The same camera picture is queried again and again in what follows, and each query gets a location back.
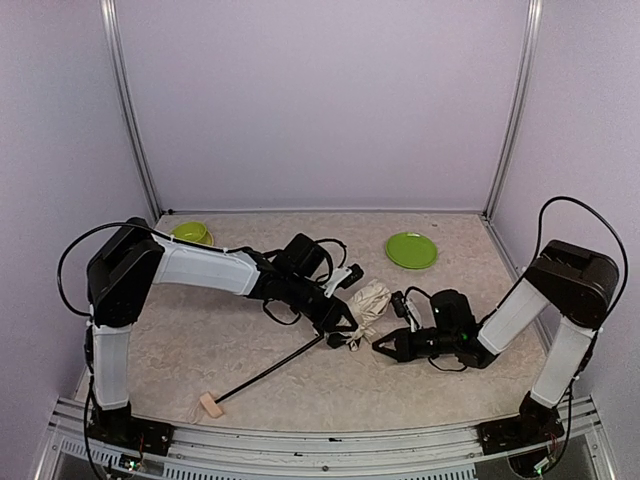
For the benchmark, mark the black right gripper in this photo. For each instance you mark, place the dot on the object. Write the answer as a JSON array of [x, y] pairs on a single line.
[[407, 344]]

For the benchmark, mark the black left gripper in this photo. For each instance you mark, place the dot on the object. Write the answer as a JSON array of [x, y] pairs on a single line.
[[323, 310]]

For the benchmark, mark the beige folding umbrella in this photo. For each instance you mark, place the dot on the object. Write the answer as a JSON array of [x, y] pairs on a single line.
[[367, 304]]

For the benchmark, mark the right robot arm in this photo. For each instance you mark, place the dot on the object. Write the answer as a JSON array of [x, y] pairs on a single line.
[[579, 283]]

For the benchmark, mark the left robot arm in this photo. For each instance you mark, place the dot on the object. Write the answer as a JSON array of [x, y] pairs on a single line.
[[137, 260]]

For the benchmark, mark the green flat plate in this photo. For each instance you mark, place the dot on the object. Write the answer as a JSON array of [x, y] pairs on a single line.
[[411, 250]]

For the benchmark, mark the lime green bowl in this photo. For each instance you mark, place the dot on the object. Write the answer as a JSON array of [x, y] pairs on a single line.
[[193, 232]]

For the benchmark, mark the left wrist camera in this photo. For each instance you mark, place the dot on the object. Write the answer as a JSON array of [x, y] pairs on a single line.
[[342, 277]]

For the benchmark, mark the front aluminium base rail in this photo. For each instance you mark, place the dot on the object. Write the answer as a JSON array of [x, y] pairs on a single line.
[[454, 451]]

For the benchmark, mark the right aluminium frame post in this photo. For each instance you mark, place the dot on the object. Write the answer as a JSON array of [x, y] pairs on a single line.
[[518, 104]]

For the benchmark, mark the aluminium frame post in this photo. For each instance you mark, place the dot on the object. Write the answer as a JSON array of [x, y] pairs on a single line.
[[518, 104], [110, 22]]

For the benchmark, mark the left aluminium frame post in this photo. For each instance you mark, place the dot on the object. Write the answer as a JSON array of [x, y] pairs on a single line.
[[110, 22]]

